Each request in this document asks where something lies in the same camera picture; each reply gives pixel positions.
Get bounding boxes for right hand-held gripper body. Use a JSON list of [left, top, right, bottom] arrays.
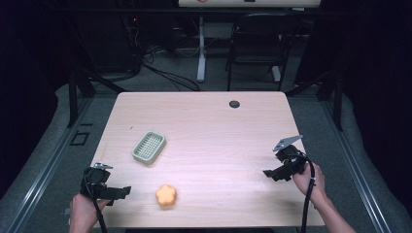
[[272, 134, 309, 183]]

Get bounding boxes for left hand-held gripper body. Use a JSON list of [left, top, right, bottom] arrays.
[[80, 162, 114, 200]]

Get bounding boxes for person's right hand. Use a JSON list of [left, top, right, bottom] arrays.
[[292, 162, 327, 204]]

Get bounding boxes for person's left hand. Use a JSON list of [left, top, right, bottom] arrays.
[[69, 192, 112, 227]]

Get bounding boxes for orange flower-shaped soap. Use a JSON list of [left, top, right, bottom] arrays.
[[154, 183, 179, 209]]

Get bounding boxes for green soap dish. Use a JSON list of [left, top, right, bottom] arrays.
[[130, 130, 167, 166]]

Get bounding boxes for black chair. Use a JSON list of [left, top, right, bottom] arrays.
[[224, 12, 294, 92]]

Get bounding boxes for white desk with legs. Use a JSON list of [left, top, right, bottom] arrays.
[[177, 0, 323, 83]]

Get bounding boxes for dark computer tower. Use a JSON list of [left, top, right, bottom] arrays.
[[120, 14, 145, 74]]

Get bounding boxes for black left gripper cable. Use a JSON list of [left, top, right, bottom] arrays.
[[83, 174, 109, 233]]

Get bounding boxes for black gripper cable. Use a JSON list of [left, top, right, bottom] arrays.
[[292, 152, 317, 233], [83, 174, 109, 233]]

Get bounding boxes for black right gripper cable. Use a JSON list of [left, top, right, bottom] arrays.
[[292, 152, 317, 233]]

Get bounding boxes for metal floor rail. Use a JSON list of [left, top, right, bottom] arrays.
[[319, 96, 395, 233], [6, 96, 95, 233]]

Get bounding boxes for black metal frame stand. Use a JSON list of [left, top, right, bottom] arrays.
[[65, 66, 128, 128], [284, 68, 345, 132]]

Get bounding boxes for black floor cables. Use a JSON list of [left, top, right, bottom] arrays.
[[139, 44, 202, 92]]

